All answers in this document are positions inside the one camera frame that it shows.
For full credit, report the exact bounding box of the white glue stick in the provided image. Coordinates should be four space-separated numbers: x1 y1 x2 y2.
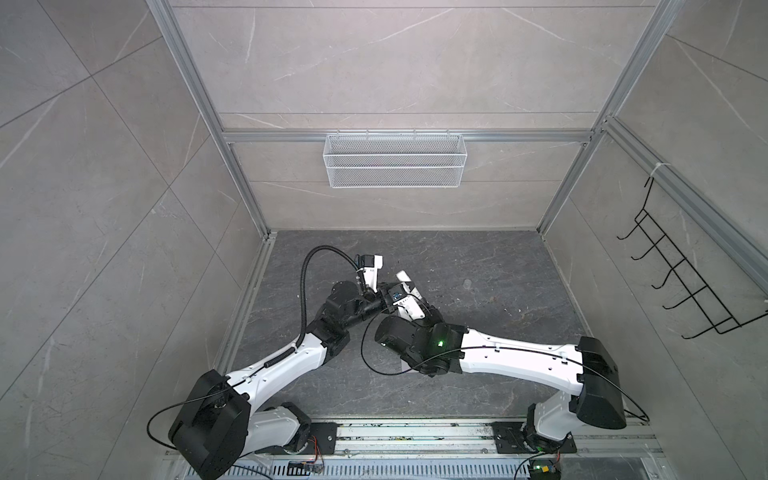
396 270 423 299

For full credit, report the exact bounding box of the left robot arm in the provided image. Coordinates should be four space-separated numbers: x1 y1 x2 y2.
168 281 413 479

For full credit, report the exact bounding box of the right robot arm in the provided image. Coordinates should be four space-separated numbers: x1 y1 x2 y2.
374 314 627 453

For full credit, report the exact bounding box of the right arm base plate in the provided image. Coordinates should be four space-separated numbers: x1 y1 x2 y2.
491 422 577 455

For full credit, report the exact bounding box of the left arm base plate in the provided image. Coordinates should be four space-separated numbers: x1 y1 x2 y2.
290 422 339 456

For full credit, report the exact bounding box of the white vented cable duct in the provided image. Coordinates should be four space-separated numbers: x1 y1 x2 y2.
222 458 529 479

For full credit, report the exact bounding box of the aluminium rail frame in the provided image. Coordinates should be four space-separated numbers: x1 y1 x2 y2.
263 418 661 460

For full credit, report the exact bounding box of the black wire hook rack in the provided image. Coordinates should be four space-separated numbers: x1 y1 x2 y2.
616 177 767 340

